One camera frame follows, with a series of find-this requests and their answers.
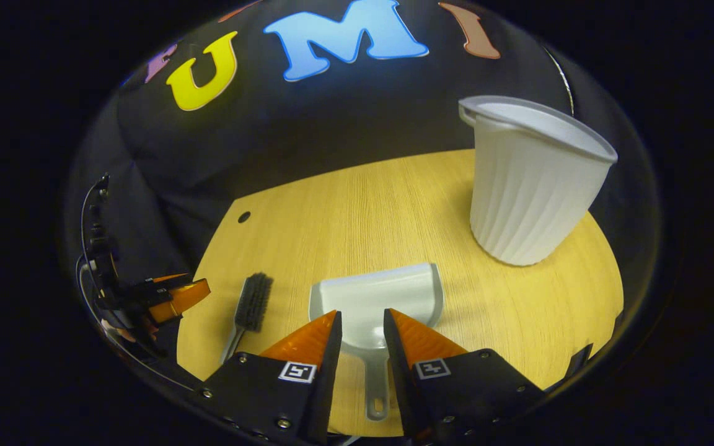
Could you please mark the white ribbed garbage bin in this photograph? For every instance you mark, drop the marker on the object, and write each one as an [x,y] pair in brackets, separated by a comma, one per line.
[530,198]

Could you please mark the small grey broom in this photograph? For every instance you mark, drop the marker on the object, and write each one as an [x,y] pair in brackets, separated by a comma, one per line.
[255,303]

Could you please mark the grey plastic dustpan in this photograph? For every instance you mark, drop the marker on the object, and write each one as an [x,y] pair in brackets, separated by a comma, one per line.
[369,297]

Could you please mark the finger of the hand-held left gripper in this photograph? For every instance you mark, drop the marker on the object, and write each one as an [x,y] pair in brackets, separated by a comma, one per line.
[183,298]
[158,286]

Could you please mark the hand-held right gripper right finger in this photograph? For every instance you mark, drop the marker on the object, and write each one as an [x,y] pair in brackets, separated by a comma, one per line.
[397,365]

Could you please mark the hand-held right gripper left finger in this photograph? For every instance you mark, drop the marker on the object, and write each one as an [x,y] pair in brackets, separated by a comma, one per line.
[329,365]

